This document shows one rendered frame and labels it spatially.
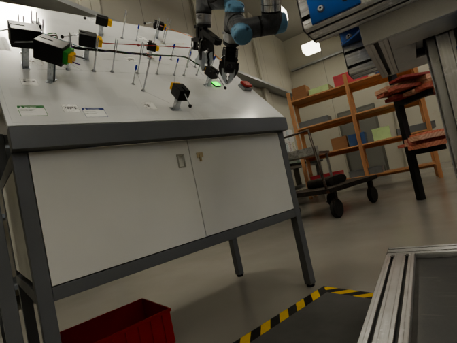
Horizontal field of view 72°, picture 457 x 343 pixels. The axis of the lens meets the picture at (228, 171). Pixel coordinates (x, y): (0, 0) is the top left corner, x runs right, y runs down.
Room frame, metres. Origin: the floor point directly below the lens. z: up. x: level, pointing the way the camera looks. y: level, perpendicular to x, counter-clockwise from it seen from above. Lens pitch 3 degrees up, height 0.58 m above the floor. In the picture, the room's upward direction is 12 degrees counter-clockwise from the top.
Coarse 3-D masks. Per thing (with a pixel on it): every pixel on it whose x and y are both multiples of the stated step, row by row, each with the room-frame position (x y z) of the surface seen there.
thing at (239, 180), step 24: (192, 144) 1.28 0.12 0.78; (216, 144) 1.36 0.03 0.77; (240, 144) 1.44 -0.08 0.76; (264, 144) 1.54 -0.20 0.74; (192, 168) 1.27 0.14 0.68; (216, 168) 1.34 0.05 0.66; (240, 168) 1.42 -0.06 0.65; (264, 168) 1.52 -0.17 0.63; (216, 192) 1.32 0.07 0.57; (240, 192) 1.40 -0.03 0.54; (264, 192) 1.50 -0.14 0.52; (288, 192) 1.60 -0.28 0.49; (216, 216) 1.31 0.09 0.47; (240, 216) 1.39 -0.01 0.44; (264, 216) 1.48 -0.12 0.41
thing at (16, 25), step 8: (8, 24) 1.01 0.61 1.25; (16, 24) 1.02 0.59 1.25; (24, 24) 1.04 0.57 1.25; (32, 24) 1.06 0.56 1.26; (8, 32) 1.04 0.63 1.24; (16, 32) 1.01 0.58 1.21; (24, 32) 1.02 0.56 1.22; (32, 32) 1.03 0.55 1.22; (40, 32) 1.04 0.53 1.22; (16, 40) 1.02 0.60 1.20; (24, 40) 1.04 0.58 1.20; (32, 40) 1.05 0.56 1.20; (24, 48) 1.07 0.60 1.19; (32, 48) 1.06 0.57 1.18; (24, 56) 1.09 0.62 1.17; (24, 64) 1.11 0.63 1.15
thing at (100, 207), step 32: (32, 160) 0.92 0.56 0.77; (64, 160) 0.98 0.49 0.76; (96, 160) 1.04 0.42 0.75; (128, 160) 1.10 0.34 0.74; (160, 160) 1.18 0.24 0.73; (64, 192) 0.97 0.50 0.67; (96, 192) 1.02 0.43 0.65; (128, 192) 1.09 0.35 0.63; (160, 192) 1.17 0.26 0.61; (192, 192) 1.25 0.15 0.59; (64, 224) 0.96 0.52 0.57; (96, 224) 1.01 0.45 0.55; (128, 224) 1.08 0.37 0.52; (160, 224) 1.15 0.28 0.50; (192, 224) 1.23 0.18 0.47; (64, 256) 0.95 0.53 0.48; (96, 256) 1.00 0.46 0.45; (128, 256) 1.06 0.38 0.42
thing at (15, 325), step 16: (0, 208) 0.82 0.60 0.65; (0, 224) 0.82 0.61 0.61; (0, 240) 0.82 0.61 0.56; (0, 256) 0.81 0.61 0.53; (0, 272) 0.81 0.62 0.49; (0, 288) 0.81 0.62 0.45; (0, 304) 0.80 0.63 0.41; (16, 304) 0.82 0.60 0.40; (0, 320) 1.15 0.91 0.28; (16, 320) 0.82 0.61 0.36; (0, 336) 1.09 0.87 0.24; (16, 336) 0.82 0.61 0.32
